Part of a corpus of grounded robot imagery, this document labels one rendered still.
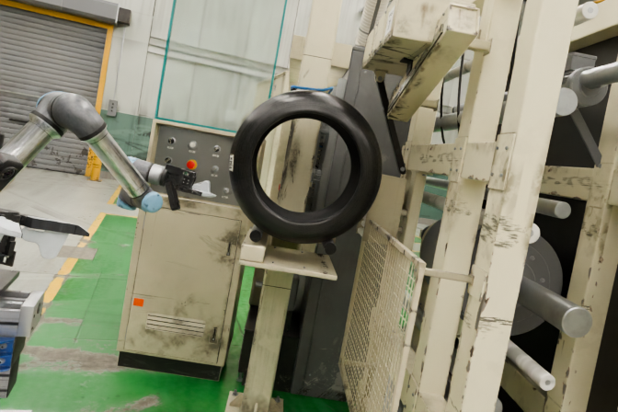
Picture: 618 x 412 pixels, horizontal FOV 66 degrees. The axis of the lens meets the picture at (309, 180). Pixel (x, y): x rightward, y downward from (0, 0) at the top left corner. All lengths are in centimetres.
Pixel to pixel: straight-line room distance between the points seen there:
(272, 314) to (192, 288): 50
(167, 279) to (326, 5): 152
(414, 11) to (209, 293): 166
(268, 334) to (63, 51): 931
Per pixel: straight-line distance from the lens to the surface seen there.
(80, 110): 166
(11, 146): 175
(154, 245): 254
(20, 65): 1111
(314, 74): 215
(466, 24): 154
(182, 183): 188
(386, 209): 211
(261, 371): 235
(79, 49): 1096
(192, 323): 261
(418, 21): 161
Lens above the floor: 123
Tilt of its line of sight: 3 degrees down
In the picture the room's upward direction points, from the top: 10 degrees clockwise
